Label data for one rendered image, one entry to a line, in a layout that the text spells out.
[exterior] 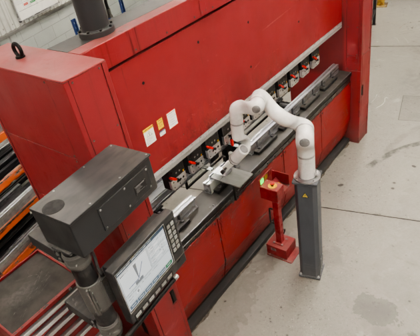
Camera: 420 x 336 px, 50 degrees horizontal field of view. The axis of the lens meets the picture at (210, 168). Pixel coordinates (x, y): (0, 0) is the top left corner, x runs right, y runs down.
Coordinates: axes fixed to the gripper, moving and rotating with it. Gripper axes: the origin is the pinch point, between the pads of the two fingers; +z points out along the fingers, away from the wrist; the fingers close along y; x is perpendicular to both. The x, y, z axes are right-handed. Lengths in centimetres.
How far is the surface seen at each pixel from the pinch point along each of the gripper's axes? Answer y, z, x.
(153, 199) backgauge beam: 46, 25, -23
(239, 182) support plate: 6.2, -8.9, 14.0
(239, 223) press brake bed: 2, 34, 39
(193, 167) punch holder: 28.2, -12.3, -16.7
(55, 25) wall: -231, 317, -372
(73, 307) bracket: 151, -19, -6
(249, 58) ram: -53, -50, -44
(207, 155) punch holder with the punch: 10.8, -11.6, -16.4
